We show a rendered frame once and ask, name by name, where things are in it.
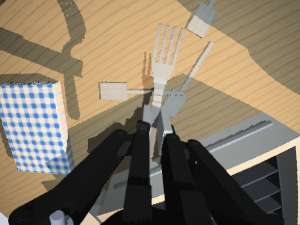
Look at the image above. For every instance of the blue and white checkered towel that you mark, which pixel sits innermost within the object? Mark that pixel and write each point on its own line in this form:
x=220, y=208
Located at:
x=34, y=121

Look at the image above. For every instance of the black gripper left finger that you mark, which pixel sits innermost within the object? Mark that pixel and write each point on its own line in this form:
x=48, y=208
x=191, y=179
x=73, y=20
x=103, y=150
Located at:
x=70, y=200

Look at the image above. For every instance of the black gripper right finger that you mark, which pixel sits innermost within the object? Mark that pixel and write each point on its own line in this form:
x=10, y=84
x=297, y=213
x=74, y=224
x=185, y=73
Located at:
x=223, y=197

